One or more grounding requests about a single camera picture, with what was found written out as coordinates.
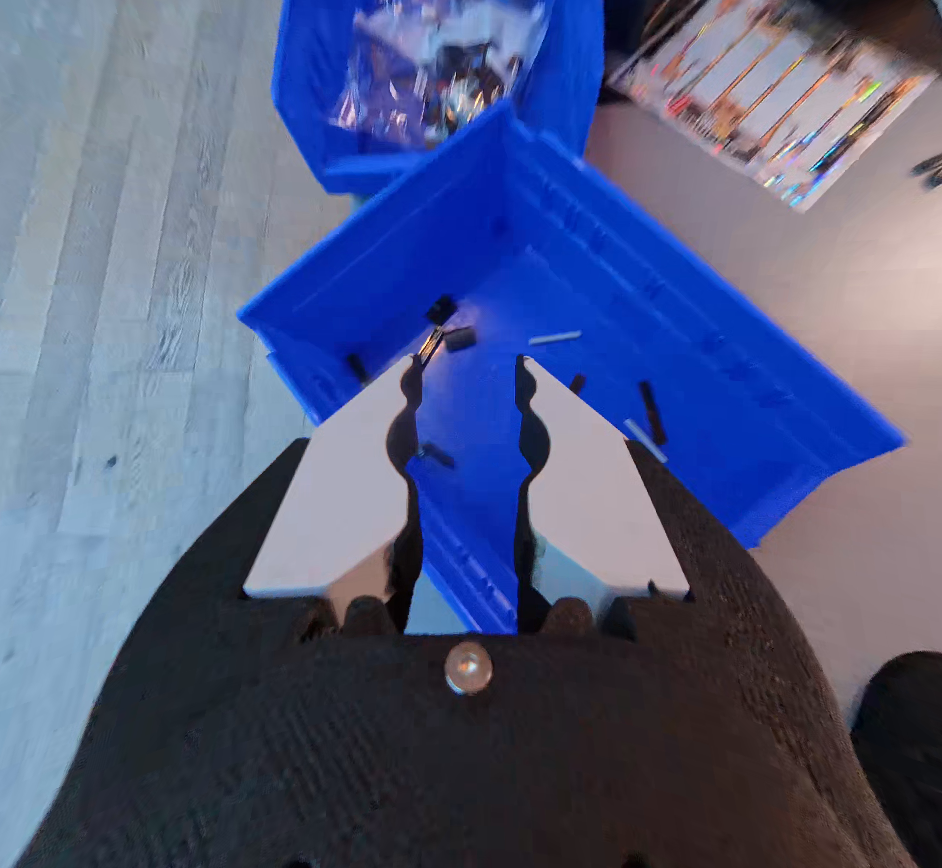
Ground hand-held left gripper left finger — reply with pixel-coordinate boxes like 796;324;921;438
243;355;425;633

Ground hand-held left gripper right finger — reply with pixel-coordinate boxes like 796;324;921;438
514;355;693;633

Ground black lego pieces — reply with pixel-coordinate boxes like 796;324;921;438
344;295;669;472

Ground blue bin with pieces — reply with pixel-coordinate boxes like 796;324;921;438
237;99;908;633

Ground clear plastic lego bags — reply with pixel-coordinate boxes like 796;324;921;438
330;0;551;150

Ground black chair armrest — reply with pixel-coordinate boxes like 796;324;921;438
848;651;942;868

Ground blue bin with bags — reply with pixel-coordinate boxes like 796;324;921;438
271;0;606;197

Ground holographic sticker sheet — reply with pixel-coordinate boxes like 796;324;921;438
607;0;941;211

